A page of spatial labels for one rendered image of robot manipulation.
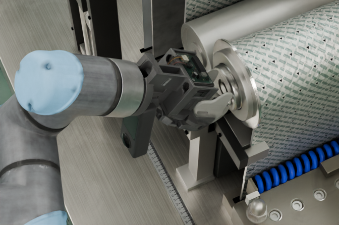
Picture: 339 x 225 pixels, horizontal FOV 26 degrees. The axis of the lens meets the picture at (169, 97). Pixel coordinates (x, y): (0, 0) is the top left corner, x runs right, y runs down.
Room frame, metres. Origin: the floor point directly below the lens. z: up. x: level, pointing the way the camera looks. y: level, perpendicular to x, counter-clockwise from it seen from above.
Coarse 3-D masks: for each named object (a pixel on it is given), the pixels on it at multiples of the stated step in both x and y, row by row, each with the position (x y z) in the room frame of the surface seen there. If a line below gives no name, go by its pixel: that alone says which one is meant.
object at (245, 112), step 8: (216, 56) 0.65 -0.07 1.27; (224, 56) 0.63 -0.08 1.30; (232, 56) 0.63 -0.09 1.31; (216, 64) 0.65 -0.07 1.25; (232, 64) 0.61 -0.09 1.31; (232, 72) 0.61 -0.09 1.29; (240, 72) 0.60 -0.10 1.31; (240, 80) 0.59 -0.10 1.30; (240, 88) 0.59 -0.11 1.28; (248, 88) 0.58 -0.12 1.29; (248, 96) 0.57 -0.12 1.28; (248, 104) 0.57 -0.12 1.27; (232, 112) 0.60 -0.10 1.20; (240, 112) 0.58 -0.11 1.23; (248, 112) 0.56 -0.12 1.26
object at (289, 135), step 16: (336, 96) 0.63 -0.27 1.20; (304, 112) 0.60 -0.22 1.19; (320, 112) 0.62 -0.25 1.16; (336, 112) 0.63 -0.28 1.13; (272, 128) 0.58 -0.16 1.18; (288, 128) 0.59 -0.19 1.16; (304, 128) 0.61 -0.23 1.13; (320, 128) 0.62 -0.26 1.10; (336, 128) 0.64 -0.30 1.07; (272, 144) 0.58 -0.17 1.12; (288, 144) 0.60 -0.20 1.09; (304, 144) 0.61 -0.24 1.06; (320, 144) 0.63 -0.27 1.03; (272, 160) 0.58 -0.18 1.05; (288, 160) 0.60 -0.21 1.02
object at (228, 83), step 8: (224, 64) 0.63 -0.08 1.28; (224, 72) 0.61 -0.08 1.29; (216, 80) 0.63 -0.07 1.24; (224, 80) 0.61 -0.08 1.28; (232, 80) 0.60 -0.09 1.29; (224, 88) 0.60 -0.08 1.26; (232, 88) 0.59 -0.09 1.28; (240, 96) 0.58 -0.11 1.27; (232, 104) 0.58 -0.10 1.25; (240, 104) 0.58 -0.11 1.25
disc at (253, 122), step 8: (216, 40) 0.68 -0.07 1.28; (224, 40) 0.66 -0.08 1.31; (216, 48) 0.67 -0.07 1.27; (224, 48) 0.65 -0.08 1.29; (232, 48) 0.63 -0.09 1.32; (240, 56) 0.62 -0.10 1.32; (240, 64) 0.61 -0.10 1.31; (248, 72) 0.59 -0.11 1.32; (248, 80) 0.59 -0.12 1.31; (256, 88) 0.57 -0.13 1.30; (256, 96) 0.57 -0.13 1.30; (256, 104) 0.56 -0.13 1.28; (256, 112) 0.56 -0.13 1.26; (240, 120) 0.59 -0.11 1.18; (248, 120) 0.57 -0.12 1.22; (256, 120) 0.55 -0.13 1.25
